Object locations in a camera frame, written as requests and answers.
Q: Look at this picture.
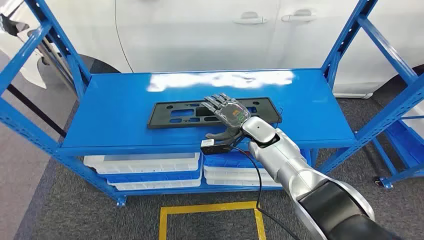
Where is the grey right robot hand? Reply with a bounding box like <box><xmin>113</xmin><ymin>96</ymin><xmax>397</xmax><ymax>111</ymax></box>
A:
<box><xmin>202</xmin><ymin>93</ymin><xmax>251</xmax><ymax>142</ymax></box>

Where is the black plastic plate bracket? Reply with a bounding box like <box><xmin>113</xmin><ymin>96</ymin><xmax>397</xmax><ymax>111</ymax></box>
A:
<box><xmin>147</xmin><ymin>96</ymin><xmax>283</xmax><ymax>130</ymax></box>

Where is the blue metal shelf rack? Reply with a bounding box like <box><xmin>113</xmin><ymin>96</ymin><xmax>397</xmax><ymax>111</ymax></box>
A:
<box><xmin>0</xmin><ymin>0</ymin><xmax>424</xmax><ymax>208</ymax></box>

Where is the blue wheeled shelf rack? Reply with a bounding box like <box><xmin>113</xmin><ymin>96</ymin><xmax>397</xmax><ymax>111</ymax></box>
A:
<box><xmin>370</xmin><ymin>112</ymin><xmax>424</xmax><ymax>190</ymax></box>

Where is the blue plastic crate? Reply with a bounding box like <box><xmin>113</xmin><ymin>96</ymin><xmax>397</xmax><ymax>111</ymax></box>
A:
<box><xmin>202</xmin><ymin>150</ymin><xmax>312</xmax><ymax>169</ymax></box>
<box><xmin>385</xmin><ymin>120</ymin><xmax>424</xmax><ymax>170</ymax></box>
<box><xmin>99</xmin><ymin>165</ymin><xmax>203</xmax><ymax>184</ymax></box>

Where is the white plastic crate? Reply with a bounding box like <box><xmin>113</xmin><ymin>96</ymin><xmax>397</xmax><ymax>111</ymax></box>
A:
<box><xmin>107</xmin><ymin>177</ymin><xmax>202</xmax><ymax>191</ymax></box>
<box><xmin>204</xmin><ymin>178</ymin><xmax>282</xmax><ymax>187</ymax></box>
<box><xmin>203</xmin><ymin>164</ymin><xmax>276</xmax><ymax>181</ymax></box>
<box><xmin>402</xmin><ymin>99</ymin><xmax>424</xmax><ymax>140</ymax></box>
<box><xmin>83</xmin><ymin>152</ymin><xmax>202</xmax><ymax>175</ymax></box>

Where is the white car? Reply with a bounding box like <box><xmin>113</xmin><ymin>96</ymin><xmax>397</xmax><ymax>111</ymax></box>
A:
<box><xmin>0</xmin><ymin>0</ymin><xmax>424</xmax><ymax>99</ymax></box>

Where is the grey metal stand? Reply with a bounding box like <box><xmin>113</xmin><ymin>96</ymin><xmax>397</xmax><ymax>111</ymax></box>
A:
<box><xmin>28</xmin><ymin>29</ymin><xmax>75</xmax><ymax>89</ymax></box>

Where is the black camera cable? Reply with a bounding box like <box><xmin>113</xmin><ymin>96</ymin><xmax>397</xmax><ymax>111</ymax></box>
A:
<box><xmin>231</xmin><ymin>145</ymin><xmax>301</xmax><ymax>240</ymax></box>

